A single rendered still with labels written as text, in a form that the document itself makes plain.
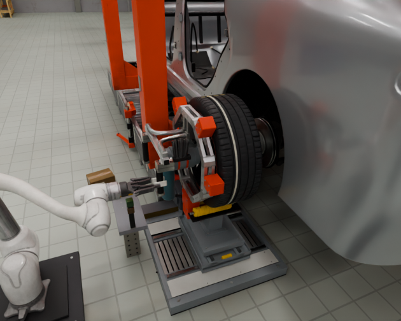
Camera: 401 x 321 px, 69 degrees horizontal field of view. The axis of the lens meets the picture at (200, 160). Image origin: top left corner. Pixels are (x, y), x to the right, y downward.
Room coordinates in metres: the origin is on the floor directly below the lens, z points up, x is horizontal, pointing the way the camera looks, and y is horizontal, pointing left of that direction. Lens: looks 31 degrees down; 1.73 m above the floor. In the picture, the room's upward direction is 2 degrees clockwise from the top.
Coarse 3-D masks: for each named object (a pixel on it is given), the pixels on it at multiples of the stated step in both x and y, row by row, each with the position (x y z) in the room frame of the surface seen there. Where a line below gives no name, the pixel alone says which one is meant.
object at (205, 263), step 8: (184, 224) 1.65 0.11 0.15; (184, 232) 1.59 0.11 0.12; (192, 240) 1.49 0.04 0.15; (192, 248) 1.42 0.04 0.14; (232, 248) 1.42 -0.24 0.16; (240, 248) 1.41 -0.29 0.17; (248, 248) 1.42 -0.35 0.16; (200, 256) 1.35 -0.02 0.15; (208, 256) 1.34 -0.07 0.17; (216, 256) 1.36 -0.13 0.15; (224, 256) 1.33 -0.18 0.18; (232, 256) 1.34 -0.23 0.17; (240, 256) 1.36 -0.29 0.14; (248, 256) 1.39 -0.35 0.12; (200, 264) 1.28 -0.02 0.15; (208, 264) 1.27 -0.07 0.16; (216, 264) 1.30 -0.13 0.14; (224, 264) 1.32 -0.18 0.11
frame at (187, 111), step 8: (176, 112) 1.64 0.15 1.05; (184, 112) 1.51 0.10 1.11; (192, 112) 1.51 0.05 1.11; (176, 120) 1.65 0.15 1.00; (192, 120) 1.39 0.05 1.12; (176, 128) 1.70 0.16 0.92; (200, 144) 1.30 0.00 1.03; (208, 144) 1.31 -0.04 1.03; (200, 152) 1.28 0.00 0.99; (208, 152) 1.30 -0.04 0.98; (208, 160) 1.25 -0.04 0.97; (184, 176) 1.59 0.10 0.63; (184, 184) 1.52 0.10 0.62; (192, 184) 1.52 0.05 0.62; (200, 184) 1.27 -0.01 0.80; (200, 192) 1.26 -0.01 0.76; (192, 200) 1.37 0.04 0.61; (200, 200) 1.37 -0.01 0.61
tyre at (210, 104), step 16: (208, 96) 1.59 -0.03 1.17; (224, 96) 1.59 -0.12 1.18; (208, 112) 1.42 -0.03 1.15; (240, 112) 1.44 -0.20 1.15; (224, 128) 1.34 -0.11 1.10; (240, 128) 1.36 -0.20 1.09; (256, 128) 1.38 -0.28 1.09; (224, 144) 1.28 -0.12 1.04; (240, 144) 1.30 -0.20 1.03; (256, 144) 1.33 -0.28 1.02; (224, 160) 1.24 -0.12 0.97; (240, 160) 1.27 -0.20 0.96; (256, 160) 1.29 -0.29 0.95; (192, 176) 1.62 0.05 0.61; (224, 176) 1.22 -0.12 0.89; (240, 176) 1.25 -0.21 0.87; (256, 176) 1.28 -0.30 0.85; (224, 192) 1.22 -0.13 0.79; (240, 192) 1.26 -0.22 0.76
